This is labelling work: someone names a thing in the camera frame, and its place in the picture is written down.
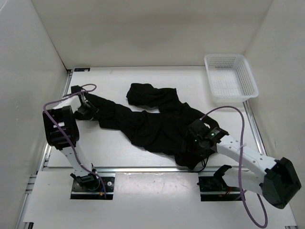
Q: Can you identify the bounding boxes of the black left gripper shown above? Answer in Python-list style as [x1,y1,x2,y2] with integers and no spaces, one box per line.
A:
[76,101,101,121]

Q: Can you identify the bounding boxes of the black trousers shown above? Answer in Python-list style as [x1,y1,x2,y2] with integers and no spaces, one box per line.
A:
[85,83,214,169]

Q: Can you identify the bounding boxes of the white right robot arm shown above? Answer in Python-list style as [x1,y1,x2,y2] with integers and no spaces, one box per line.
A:
[187,119,302,209]

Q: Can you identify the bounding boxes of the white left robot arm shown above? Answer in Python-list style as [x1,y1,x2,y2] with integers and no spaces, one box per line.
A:
[42,96,102,191]

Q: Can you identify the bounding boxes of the black corner label plate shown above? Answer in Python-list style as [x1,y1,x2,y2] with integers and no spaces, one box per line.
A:
[74,68,90,72]

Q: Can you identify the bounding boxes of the white perforated plastic basket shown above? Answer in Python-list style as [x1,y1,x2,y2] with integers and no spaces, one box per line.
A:
[204,54,259,104]

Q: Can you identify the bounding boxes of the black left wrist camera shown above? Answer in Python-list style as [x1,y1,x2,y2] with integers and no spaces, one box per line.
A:
[71,85,83,95]

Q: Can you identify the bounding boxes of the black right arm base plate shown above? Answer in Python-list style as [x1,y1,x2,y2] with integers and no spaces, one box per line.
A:
[197,176,241,202]

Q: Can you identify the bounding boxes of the aluminium left frame rail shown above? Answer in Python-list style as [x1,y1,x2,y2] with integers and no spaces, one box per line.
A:
[36,70,72,174]

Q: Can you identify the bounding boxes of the aluminium front frame rail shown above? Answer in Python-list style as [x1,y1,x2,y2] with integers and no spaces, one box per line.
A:
[35,167,274,174]

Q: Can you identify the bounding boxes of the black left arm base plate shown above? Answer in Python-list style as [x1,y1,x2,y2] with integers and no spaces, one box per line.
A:
[70,173,115,200]

